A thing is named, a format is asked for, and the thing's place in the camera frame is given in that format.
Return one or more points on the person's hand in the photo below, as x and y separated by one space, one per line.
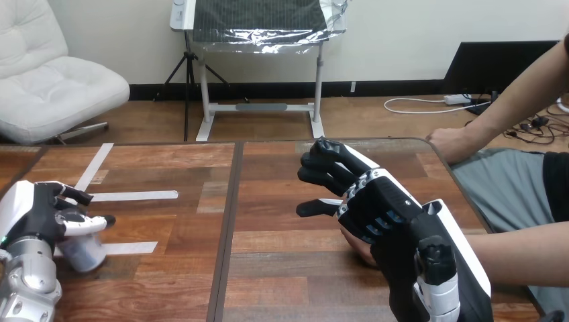
358 249
453 142

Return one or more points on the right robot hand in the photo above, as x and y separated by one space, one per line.
391 209

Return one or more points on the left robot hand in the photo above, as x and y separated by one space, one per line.
37 209

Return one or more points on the red and white drink can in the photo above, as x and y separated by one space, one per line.
84 255

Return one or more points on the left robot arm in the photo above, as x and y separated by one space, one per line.
29 280

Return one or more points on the person's forearm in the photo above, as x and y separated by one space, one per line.
524 253
520 98

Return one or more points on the white power strip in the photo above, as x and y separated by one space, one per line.
457 99

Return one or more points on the dark screen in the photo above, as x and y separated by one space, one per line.
489 66

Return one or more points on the white cushioned chair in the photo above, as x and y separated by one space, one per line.
53 89

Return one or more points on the black tripod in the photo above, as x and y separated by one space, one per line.
190 71

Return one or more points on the foil sheet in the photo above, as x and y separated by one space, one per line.
258 22

